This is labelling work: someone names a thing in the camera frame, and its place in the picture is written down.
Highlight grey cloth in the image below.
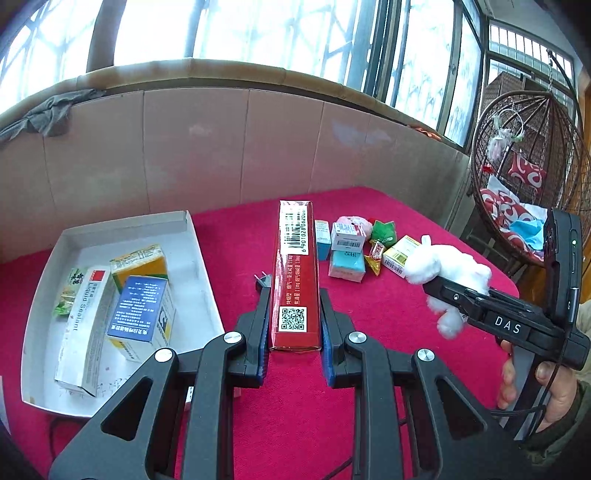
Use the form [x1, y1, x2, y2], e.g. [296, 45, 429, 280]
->
[0, 90, 105, 142]

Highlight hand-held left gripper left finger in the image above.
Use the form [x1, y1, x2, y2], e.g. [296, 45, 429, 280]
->
[48, 286, 273, 480]

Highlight white dreamcatcher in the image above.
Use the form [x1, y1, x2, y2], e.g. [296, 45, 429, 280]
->
[487, 113, 525, 160]

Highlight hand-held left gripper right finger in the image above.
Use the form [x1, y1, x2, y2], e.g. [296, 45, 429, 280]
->
[320, 288, 536, 480]

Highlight pink plush toy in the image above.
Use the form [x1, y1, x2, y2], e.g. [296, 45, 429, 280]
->
[335, 215, 373, 241]

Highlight yellow snack packet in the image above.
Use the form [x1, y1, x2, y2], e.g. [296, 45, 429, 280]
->
[364, 241, 387, 277]

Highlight long red box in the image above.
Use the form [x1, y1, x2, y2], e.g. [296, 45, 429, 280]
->
[269, 199, 322, 355]

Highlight yellow green box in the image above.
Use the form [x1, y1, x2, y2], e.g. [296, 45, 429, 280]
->
[109, 244, 167, 296]

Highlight teal box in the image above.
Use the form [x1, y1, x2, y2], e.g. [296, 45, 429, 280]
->
[328, 250, 367, 284]

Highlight large red patterned cushion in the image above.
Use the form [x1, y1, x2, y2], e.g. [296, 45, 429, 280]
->
[480, 178, 551, 259]

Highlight green tea packet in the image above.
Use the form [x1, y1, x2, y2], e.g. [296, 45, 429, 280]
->
[52, 268, 86, 319]

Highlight light blue small box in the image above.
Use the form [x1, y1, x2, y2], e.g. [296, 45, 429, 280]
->
[314, 220, 332, 260]

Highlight long white box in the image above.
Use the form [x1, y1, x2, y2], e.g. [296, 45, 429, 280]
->
[54, 267, 113, 398]

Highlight hanging wicker chair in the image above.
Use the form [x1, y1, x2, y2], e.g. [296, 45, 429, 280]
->
[470, 48, 591, 282]

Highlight window with metal grille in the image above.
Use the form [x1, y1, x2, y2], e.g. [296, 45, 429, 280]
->
[0, 0, 591, 148]

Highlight white red medicine box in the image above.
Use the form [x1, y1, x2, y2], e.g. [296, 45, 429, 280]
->
[331, 222, 366, 253]

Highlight small red patterned cushion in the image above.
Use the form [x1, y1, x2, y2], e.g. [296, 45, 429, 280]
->
[508, 152, 548, 188]

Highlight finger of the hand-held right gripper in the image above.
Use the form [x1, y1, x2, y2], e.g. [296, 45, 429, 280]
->
[422, 276, 492, 320]

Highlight light blue cloth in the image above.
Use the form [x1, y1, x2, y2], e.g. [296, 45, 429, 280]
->
[510, 219, 548, 253]

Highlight white yellow box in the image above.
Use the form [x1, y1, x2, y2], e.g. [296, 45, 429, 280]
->
[382, 235, 422, 280]

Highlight white cardboard tray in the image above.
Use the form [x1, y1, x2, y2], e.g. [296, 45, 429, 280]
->
[21, 211, 223, 417]

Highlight white plush toy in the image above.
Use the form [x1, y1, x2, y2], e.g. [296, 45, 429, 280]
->
[405, 234, 493, 339]

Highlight person's right hand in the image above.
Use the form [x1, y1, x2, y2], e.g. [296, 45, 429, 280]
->
[496, 340, 579, 431]

